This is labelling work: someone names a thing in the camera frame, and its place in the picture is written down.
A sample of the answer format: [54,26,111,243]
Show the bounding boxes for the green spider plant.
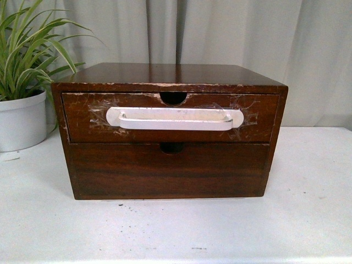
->
[0,0,104,103]

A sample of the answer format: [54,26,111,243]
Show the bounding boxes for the white curtain backdrop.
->
[34,1,351,129]

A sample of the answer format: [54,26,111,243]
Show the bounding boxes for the white plant pot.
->
[1,91,47,152]

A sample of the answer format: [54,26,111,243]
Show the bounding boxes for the brown wooden drawer cabinet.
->
[51,63,288,185]

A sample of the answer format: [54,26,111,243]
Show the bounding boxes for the wooden drawer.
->
[62,92,282,143]
[66,143,270,200]

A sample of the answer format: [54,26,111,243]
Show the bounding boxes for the white drawer handle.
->
[106,107,244,131]

